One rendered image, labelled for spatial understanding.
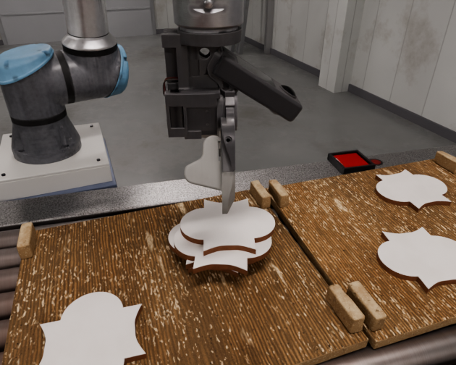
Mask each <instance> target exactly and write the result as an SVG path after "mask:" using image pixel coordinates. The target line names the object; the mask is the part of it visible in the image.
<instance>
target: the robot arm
mask: <svg viewBox="0 0 456 365"><path fill-rule="evenodd" d="M172 2H173V13H174V23H175V24H176V25H177V26H179V27H178V28H164V32H163V33H162V34H161V42H162V48H164V55H165V63H166V78H165V80H164V83H163V95H164V96H165V109H166V122H167V128H168V136H169V138H176V137H185V139H202V138H205V140H204V142H203V154H202V157H201V158H200V159H199V160H197V161H194V162H193V163H191V164H189V165H187V166H186V168H185V171H184V176H185V179H186V180H187V181H188V182H189V183H191V184H194V185H199V186H203V187H206V188H212V189H215V190H220V191H221V192H222V214H228V212H229V210H230V208H231V206H232V204H233V202H234V200H235V131H236V130H237V92H238V91H240V92H242V93H244V94H245V95H246V96H249V97H250V98H252V99H253V100H255V101H257V102H258V103H260V104H261V105H263V106H265V107H266V108H267V109H269V110H270V111H271V112H272V113H273V114H275V115H279V116H280V117H282V118H284V119H286V120H287V121H289V122H291V121H293V120H294V119H295V118H296V116H298V115H299V113H300V112H301V110H302V109H303V106H302V105H301V103H300V101H299V100H298V98H297V96H296V93H295V92H294V90H293V89H292V88H291V87H289V86H288V85H282V84H280V83H278V82H277V81H275V80H274V79H273V78H271V77H269V76H268V75H267V74H265V73H264V72H262V71H260V70H259V69H257V68H256V67H254V66H253V65H251V64H250V63H248V62H246V61H245V60H244V59H242V58H241V57H239V56H238V55H236V54H234V53H233V52H231V51H230V50H229V49H227V48H225V46H231V45H234V44H237V43H239V42H240V41H241V38H242V28H241V27H240V25H241V24H243V16H244V0H172ZM62 4H63V8H64V16H65V21H66V25H67V34H66V35H65V36H64V37H63V38H62V47H63V50H58V51H54V50H53V49H52V47H51V46H50V45H48V44H44V43H39V44H29V45H24V46H19V47H16V48H13V49H10V50H8V51H5V52H3V53H1V54H0V86H1V91H2V93H3V96H4V100H5V102H6V105H7V108H8V112H9V116H10V118H11V121H12V144H11V147H12V153H13V155H14V158H15V159H16V160H17V161H19V162H22V163H24V164H50V163H54V162H58V161H62V160H65V159H68V158H70V157H71V156H73V155H75V154H76V153H77V152H78V151H79V150H80V149H81V147H82V143H81V139H80V135H79V133H78V131H77V130H76V129H75V126H74V125H73V124H72V122H71V120H70V119H69V117H68V116H67V110H66V106H65V104H72V103H76V102H81V101H88V100H92V99H97V98H108V97H110V96H114V95H117V94H121V93H122V92H123V91H124V90H125V88H126V87H127V83H128V78H129V66H128V61H127V55H126V53H125V50H124V49H123V47H122V46H121V45H119V44H118V43H117V39H116V38H115V37H114V36H113V35H112V34H111V33H110V32H109V26H108V19H107V11H106V0H62ZM202 48H207V49H208V50H209V52H208V53H207V54H204V53H202V52H201V51H200V50H201V49H202ZM166 81H167V82H166ZM165 82H166V85H165ZM169 90H170V91H169ZM164 91H165V93H164ZM218 143H219V156H220V157H221V161H219V158H218Z"/></svg>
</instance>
